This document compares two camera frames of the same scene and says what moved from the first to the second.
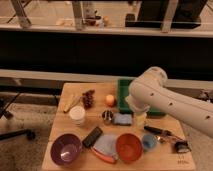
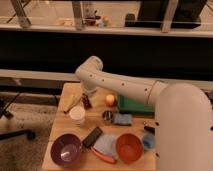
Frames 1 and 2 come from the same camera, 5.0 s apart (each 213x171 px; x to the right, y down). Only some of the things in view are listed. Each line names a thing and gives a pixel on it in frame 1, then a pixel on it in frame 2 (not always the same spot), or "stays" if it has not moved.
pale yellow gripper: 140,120 to 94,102
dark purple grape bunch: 88,98 stays
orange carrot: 104,156 stays
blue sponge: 122,118 stays
